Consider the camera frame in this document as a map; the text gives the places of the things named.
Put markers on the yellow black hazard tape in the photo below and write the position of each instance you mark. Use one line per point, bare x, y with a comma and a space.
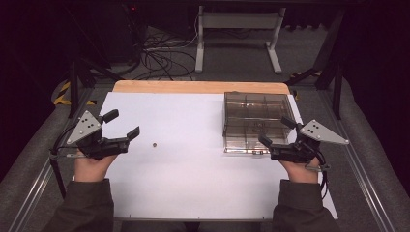
63, 96

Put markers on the person's left hand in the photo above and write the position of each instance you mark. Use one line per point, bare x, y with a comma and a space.
92, 169

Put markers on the black metal stand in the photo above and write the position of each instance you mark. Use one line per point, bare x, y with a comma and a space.
73, 87
336, 87

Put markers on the aluminium frame rail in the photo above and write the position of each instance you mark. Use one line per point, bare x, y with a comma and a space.
38, 190
364, 183

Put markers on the white paper sheet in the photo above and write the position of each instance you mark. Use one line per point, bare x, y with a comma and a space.
193, 180

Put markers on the person's right hand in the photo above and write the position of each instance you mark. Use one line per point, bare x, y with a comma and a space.
301, 174

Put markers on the white metal stand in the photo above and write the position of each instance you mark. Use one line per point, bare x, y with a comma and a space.
240, 21

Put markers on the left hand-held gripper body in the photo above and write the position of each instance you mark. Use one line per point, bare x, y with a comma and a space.
86, 129

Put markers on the clear brown compartment box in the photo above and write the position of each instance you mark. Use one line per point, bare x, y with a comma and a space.
251, 112

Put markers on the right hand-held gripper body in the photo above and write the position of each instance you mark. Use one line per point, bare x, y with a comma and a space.
317, 132

